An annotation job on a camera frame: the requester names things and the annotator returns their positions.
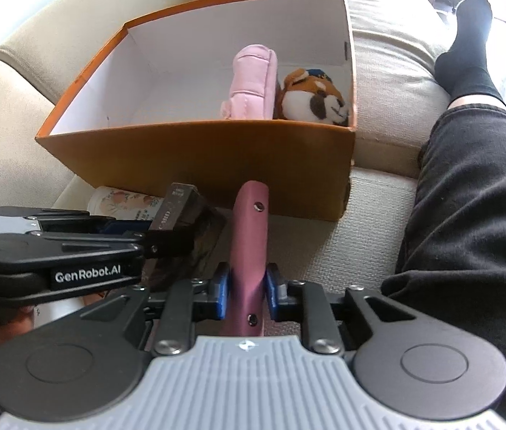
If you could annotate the beige sofa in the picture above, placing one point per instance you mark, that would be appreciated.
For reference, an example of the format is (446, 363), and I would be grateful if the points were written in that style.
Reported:
(392, 76)

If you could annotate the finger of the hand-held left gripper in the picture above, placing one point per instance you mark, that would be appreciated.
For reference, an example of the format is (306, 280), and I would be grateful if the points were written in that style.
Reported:
(168, 242)
(118, 227)

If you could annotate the black picture card box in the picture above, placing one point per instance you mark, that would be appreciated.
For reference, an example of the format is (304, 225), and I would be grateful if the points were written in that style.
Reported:
(206, 233)

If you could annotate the tiger plush toy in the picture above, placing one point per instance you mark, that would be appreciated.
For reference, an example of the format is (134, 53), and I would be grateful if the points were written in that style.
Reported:
(306, 103)

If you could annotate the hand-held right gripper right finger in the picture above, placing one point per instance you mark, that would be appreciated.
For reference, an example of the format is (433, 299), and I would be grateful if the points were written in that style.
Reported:
(275, 293)

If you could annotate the orange cardboard box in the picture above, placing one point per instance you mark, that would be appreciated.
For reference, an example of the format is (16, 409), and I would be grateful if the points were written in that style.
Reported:
(190, 161)

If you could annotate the black sock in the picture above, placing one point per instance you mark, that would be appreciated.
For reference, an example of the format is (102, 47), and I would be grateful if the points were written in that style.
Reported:
(470, 45)

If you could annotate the person's leg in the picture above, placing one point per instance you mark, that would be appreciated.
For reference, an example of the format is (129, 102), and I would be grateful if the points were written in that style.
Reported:
(468, 233)

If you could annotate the floral printed packet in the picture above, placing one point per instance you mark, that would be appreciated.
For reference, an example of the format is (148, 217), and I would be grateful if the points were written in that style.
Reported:
(114, 201)

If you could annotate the pink plush toy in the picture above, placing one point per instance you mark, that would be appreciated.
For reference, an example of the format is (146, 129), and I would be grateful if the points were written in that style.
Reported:
(248, 80)

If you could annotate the person's left hand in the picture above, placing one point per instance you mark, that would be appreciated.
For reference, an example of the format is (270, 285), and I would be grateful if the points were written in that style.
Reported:
(11, 327)

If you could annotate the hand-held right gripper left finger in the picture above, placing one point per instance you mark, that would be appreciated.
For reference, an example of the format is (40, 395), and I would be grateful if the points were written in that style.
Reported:
(220, 293)

